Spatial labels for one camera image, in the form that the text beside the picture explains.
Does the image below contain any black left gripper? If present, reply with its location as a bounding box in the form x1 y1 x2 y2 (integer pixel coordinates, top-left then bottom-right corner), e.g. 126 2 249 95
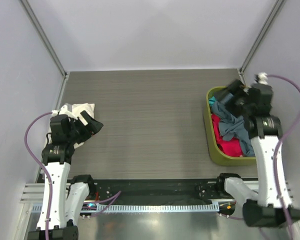
66 110 103 144

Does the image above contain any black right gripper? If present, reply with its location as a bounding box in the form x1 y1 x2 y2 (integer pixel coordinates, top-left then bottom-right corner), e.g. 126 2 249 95
213 79 253 119

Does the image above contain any cream white t shirt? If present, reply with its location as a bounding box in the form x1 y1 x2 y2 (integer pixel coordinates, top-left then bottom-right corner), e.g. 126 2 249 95
49 103 96 149

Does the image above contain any olive green plastic bin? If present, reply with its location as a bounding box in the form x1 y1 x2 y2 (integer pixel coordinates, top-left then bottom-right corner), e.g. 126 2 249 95
202 86 256 167

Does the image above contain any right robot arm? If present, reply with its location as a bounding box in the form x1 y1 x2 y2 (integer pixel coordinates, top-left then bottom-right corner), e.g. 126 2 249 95
214 79 300 228

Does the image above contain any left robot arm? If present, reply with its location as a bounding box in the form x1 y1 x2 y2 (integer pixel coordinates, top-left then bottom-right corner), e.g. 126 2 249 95
27 110 103 240

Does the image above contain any teal t shirt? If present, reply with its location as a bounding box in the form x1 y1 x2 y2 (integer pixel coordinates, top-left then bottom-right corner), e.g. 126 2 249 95
208 96 216 106

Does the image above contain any grey blue t shirt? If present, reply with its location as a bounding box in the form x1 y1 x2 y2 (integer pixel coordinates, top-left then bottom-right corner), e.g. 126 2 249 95
210 100 255 157

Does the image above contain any red t shirt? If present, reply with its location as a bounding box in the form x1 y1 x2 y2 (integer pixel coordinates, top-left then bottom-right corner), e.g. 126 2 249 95
211 113 244 157

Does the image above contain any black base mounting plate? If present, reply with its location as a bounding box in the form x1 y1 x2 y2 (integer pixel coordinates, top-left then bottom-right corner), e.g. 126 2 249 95
94 178 234 206

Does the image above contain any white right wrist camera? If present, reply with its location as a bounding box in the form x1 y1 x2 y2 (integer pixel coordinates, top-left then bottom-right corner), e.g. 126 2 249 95
255 72 268 85

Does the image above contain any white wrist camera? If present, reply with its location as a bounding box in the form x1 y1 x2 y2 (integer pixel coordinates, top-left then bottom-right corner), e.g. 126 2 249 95
255 72 268 85
51 103 79 120

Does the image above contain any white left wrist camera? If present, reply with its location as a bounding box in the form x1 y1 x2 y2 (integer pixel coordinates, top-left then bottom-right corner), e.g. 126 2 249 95
51 103 79 120

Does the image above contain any aluminium frame rail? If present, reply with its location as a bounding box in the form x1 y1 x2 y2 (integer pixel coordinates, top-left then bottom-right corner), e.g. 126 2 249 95
20 183 70 204

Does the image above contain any white slotted cable duct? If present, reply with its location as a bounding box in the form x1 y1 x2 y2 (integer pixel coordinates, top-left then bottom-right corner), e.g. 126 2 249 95
32 202 220 214

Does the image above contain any right aluminium corner post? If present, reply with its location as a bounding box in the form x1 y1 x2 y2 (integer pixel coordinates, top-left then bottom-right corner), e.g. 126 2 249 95
238 0 286 76

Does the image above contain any aluminium corner post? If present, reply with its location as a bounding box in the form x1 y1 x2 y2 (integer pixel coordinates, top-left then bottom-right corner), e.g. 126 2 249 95
18 0 69 80
238 0 286 76

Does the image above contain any left aluminium corner post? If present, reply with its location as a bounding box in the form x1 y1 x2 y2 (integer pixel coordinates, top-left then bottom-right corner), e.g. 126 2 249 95
18 0 69 80

